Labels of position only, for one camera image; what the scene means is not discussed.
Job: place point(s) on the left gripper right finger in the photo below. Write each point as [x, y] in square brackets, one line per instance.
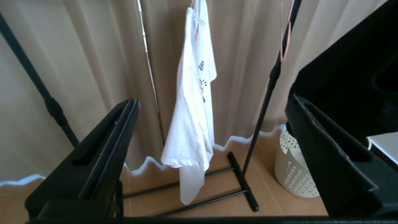
[339, 177]

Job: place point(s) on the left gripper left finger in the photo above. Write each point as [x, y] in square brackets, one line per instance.
[77, 177]

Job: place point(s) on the white printed T-shirt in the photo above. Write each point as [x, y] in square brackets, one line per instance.
[189, 133]

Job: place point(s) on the white laundry basket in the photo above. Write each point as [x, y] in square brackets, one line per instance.
[292, 174]

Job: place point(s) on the black clothes rack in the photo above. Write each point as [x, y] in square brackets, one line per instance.
[270, 84]

